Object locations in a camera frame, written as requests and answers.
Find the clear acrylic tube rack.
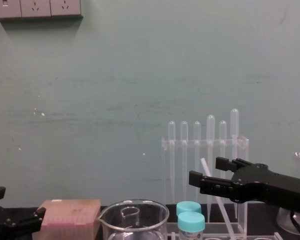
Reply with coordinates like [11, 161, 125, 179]
[164, 231, 282, 240]

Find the clear glass flask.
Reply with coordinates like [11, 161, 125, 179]
[275, 151, 300, 231]

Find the thin black cable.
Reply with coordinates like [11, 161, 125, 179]
[290, 211, 300, 236]

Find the large glass beaker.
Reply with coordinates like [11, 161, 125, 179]
[97, 198, 171, 240]

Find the small glass beaker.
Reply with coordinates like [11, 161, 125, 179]
[120, 207, 141, 228]

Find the grey wall socket panel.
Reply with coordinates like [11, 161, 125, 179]
[0, 0, 84, 21]

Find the pink pipette tip box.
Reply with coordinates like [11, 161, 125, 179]
[31, 198, 102, 240]

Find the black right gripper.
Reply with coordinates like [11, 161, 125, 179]
[188, 156, 300, 216]

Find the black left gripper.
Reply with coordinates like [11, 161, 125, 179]
[0, 185, 47, 240]

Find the large clear plastic pipette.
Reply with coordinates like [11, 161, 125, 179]
[206, 114, 216, 224]

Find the clear acrylic pipette stand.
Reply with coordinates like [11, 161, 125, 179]
[161, 135, 250, 236]

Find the teal capped sample tube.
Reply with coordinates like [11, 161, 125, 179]
[175, 201, 202, 217]
[177, 211, 206, 240]

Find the small clear plastic pipette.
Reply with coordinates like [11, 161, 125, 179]
[218, 120, 228, 180]
[192, 120, 202, 202]
[180, 120, 189, 200]

